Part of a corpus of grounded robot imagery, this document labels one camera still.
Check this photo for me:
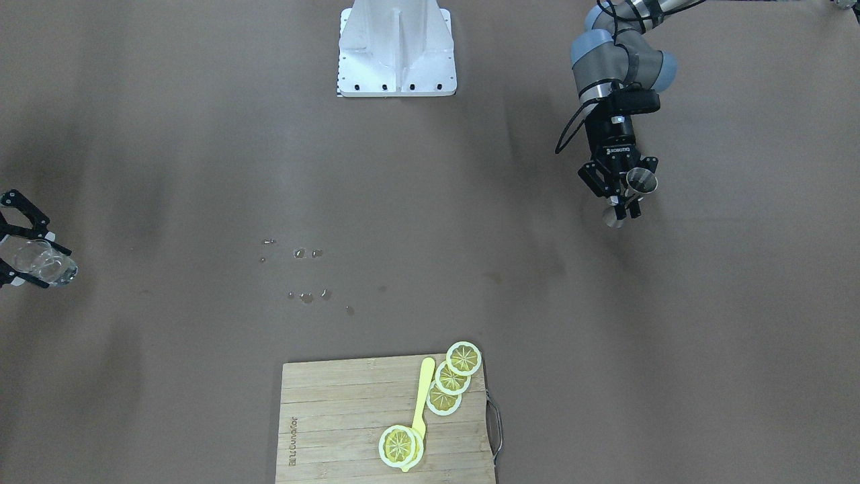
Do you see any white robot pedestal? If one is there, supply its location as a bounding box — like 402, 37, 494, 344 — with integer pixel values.
336, 1, 458, 98

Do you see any clear glass cup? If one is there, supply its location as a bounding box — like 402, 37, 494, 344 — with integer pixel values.
6, 240, 78, 288

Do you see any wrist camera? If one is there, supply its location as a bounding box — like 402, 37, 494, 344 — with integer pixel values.
591, 89, 661, 120

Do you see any lemon slice on knife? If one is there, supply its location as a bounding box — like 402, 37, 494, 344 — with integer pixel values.
378, 425, 425, 472

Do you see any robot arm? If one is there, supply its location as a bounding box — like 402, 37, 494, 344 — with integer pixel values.
570, 1, 697, 229

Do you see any bamboo cutting board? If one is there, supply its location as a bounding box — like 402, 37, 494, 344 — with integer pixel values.
274, 354, 497, 483

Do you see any steel jigger measuring cup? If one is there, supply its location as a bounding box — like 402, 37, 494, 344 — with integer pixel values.
602, 167, 658, 229

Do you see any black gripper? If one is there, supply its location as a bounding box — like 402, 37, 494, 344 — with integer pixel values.
578, 113, 658, 218

